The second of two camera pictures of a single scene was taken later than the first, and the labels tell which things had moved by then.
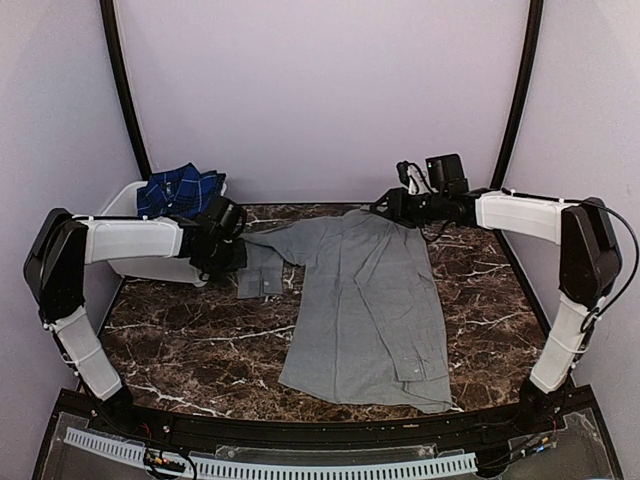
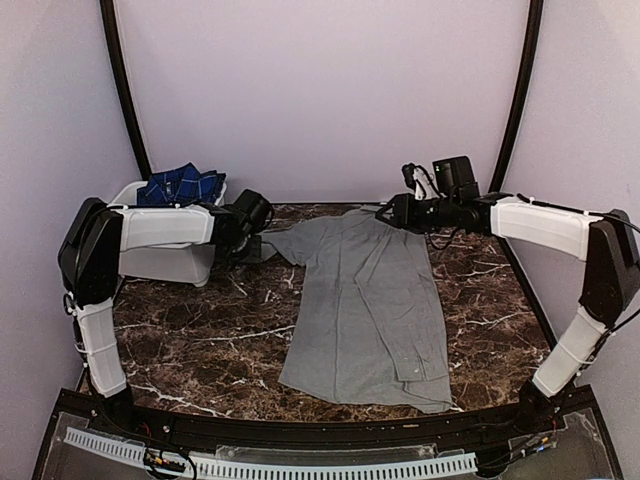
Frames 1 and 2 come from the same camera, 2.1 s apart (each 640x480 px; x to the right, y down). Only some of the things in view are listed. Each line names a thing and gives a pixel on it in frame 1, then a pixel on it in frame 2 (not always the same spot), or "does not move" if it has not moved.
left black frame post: x=107 y=11 does not move
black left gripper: x=239 y=260 to x=255 y=253
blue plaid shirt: x=179 y=191 does not move
